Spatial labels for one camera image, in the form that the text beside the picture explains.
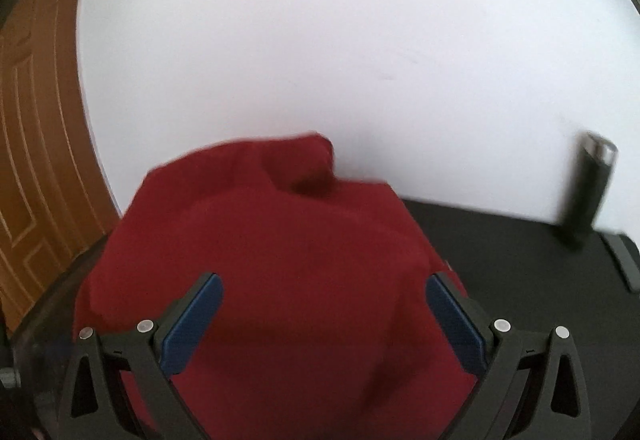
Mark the dark flat device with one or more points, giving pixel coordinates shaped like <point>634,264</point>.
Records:
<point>625,260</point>

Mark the brown wooden door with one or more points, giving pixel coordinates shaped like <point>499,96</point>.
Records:
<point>40,145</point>

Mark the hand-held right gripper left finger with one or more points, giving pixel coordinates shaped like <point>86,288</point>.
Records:
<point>192,320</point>

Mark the black thermos bottle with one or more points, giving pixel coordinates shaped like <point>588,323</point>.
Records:
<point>587,190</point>

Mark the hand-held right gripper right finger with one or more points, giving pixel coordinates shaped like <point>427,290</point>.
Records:
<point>456,320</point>

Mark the red knit sweater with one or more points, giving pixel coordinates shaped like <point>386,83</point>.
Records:
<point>300,295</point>

